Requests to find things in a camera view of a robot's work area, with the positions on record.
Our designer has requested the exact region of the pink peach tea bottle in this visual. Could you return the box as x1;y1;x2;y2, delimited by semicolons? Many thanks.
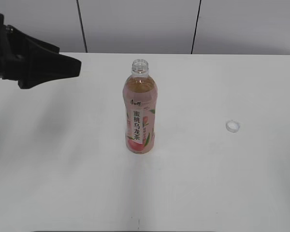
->
123;59;158;154

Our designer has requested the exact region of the white bottle cap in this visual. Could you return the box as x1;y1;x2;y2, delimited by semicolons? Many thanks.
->
225;120;241;133

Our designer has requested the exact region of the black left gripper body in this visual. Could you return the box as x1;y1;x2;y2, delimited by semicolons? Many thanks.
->
0;13;22;84

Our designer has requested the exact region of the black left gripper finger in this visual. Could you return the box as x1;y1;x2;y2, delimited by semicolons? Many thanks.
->
12;44;82;89
4;25;60;58

